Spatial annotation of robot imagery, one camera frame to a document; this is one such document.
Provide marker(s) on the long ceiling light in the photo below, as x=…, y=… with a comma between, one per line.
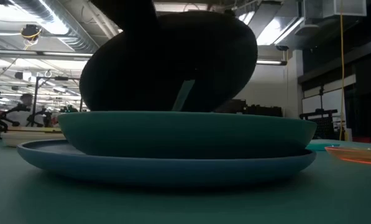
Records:
x=270, y=62
x=48, y=53

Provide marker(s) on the grey rectangular air duct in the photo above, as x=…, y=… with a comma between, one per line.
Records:
x=328, y=15

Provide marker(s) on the orange transparent plastic plate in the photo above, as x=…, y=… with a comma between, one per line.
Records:
x=359, y=155

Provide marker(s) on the silver ventilation duct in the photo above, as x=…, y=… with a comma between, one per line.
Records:
x=79, y=37

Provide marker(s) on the blue plastic plate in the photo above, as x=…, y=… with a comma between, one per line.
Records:
x=160, y=171

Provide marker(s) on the black metal stand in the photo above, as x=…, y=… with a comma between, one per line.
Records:
x=35, y=99

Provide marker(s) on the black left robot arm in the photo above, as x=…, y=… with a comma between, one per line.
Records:
x=126, y=12

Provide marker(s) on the green table mat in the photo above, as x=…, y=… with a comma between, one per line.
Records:
x=185, y=205

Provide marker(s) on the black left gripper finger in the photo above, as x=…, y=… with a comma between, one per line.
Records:
x=213, y=93
x=126, y=95

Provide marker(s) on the black background robot arm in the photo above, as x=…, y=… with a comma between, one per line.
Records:
x=9, y=116
x=40, y=117

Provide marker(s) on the black equipment stand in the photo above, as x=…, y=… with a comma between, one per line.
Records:
x=323, y=123

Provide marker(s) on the person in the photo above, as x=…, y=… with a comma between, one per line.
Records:
x=26, y=107

